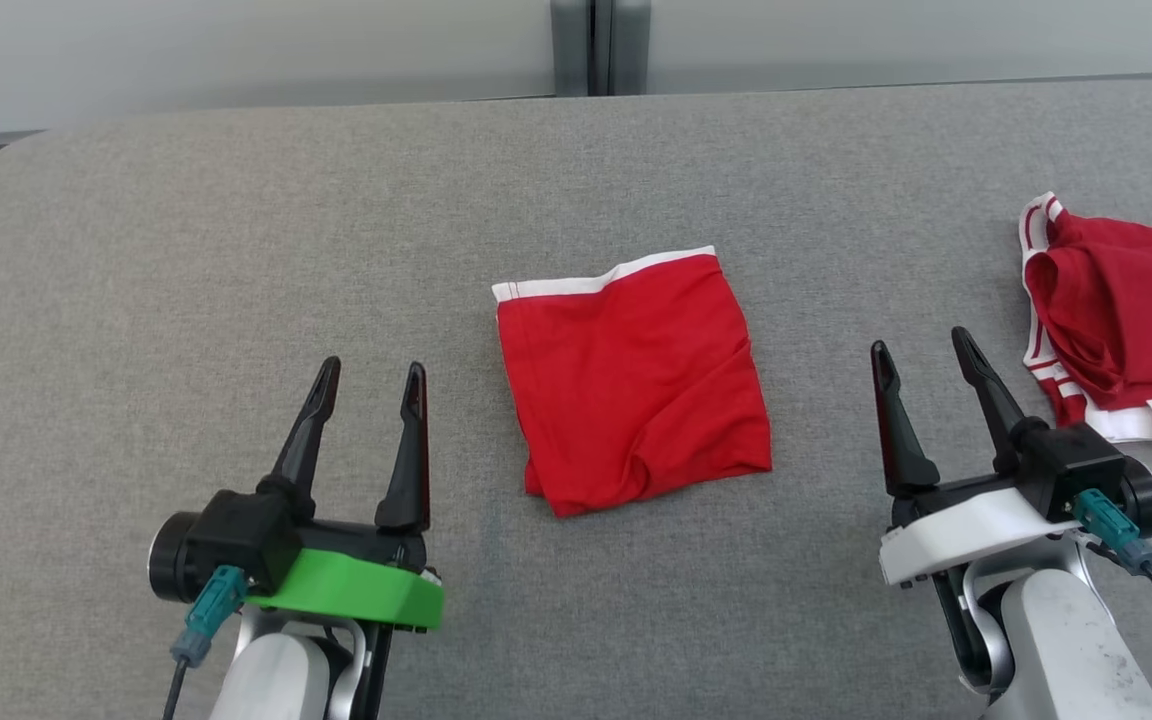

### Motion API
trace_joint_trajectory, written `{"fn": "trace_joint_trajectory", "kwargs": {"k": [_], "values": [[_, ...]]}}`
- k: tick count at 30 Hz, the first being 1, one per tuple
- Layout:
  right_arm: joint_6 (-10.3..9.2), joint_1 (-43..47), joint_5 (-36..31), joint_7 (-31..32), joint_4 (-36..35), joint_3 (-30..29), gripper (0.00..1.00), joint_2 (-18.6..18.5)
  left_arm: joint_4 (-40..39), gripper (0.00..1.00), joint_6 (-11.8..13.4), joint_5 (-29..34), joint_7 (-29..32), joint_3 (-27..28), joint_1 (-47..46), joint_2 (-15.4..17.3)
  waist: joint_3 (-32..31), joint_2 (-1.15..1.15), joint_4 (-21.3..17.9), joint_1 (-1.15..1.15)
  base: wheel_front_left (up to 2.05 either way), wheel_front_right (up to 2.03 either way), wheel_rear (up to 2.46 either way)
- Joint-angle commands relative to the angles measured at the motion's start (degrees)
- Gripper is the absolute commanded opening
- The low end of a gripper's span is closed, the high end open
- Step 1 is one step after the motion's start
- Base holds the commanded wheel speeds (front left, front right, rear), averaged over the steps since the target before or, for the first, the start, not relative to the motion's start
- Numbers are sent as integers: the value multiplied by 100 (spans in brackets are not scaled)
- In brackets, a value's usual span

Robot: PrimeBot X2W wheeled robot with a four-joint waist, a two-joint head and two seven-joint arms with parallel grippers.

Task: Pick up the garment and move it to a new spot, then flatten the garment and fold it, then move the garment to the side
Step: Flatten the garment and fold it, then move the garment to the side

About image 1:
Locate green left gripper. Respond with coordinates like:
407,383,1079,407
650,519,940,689
246,356,446,634

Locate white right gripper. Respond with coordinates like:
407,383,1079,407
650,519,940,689
871,326,1083,588

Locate red jersey shirt white sleeves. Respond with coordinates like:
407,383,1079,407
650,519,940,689
1019,192,1152,444

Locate red shorts white stripe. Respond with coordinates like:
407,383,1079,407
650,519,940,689
492,246,773,518

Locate right cable teal connector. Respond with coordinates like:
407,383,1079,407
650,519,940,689
1073,489,1152,720

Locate grey partition post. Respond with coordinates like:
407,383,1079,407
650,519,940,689
550,0,653,97

